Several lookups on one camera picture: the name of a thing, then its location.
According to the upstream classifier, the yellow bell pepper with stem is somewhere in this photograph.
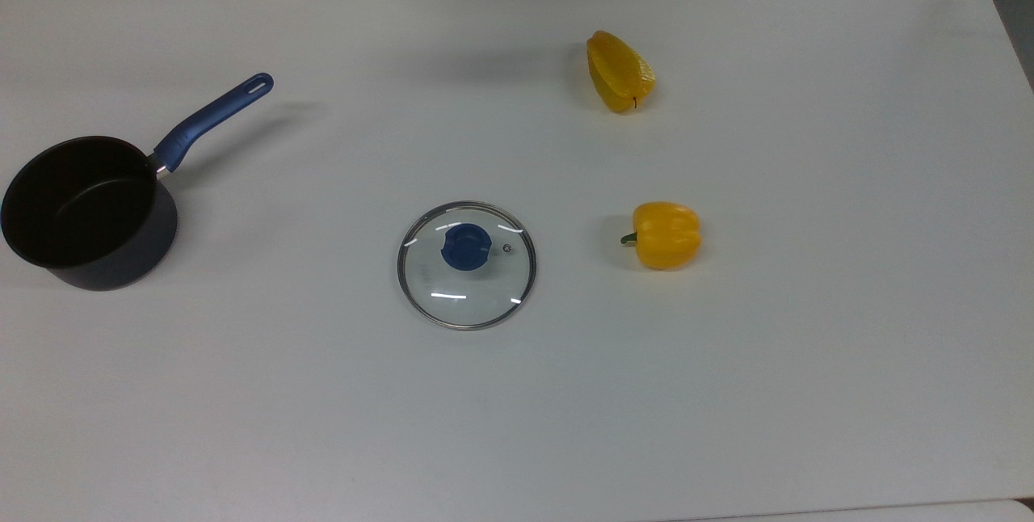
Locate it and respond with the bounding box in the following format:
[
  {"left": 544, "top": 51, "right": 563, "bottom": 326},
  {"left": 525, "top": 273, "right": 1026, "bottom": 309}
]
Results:
[{"left": 620, "top": 201, "right": 702, "bottom": 271}]

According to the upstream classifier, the yellow starfruit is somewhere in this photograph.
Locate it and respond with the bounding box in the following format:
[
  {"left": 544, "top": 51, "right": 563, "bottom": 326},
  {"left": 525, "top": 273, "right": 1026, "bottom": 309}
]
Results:
[{"left": 586, "top": 31, "right": 657, "bottom": 114}]

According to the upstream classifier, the glass lid with blue knob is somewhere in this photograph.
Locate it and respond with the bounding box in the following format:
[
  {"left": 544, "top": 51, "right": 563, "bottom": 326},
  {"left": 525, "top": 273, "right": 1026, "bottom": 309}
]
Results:
[{"left": 397, "top": 200, "right": 537, "bottom": 331}]

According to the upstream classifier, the dark saucepan with blue handle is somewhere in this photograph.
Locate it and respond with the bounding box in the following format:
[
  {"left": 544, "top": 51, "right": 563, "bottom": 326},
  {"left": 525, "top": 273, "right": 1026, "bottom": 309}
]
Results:
[{"left": 0, "top": 73, "right": 275, "bottom": 292}]

